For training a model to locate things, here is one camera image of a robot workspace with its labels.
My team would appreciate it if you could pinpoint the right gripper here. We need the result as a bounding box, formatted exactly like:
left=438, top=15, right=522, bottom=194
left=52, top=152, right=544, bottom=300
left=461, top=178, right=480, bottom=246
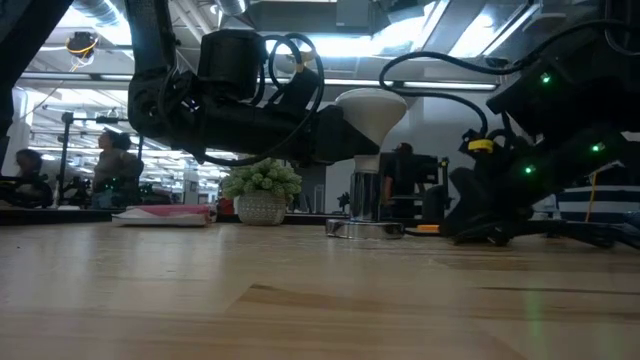
left=439, top=128, right=626, bottom=238

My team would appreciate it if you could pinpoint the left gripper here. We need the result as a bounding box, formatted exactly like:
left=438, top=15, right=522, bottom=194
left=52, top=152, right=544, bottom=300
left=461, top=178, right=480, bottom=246
left=194, top=69, right=381, bottom=166

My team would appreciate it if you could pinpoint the green artificial potted plant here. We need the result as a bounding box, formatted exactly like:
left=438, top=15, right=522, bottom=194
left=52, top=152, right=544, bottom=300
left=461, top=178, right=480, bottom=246
left=219, top=157, right=304, bottom=227

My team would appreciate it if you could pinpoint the yellow cable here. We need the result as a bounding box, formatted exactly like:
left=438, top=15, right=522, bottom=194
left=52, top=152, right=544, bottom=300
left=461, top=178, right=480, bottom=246
left=587, top=171, right=599, bottom=224

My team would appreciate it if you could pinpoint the person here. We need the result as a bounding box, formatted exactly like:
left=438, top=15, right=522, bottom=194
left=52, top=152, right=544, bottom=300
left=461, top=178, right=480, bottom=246
left=383, top=142, right=417, bottom=221
left=91, top=128, right=146, bottom=209
left=13, top=148, right=71, bottom=209

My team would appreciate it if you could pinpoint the black lamp power cord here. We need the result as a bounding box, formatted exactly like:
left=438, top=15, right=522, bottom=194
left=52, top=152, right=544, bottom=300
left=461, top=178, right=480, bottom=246
left=403, top=218, right=640, bottom=250

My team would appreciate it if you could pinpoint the black robot rig with arms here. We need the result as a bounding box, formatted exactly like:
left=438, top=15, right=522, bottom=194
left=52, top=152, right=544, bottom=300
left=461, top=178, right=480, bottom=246
left=0, top=110, right=151, bottom=210

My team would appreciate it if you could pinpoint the pink white package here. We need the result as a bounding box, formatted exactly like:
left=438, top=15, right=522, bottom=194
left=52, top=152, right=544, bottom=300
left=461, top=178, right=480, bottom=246
left=127, top=203, right=217, bottom=217

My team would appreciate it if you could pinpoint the yellow black ceiling reel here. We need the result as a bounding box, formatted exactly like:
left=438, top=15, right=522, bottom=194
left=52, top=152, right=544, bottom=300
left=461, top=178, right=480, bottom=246
left=64, top=29, right=100, bottom=69

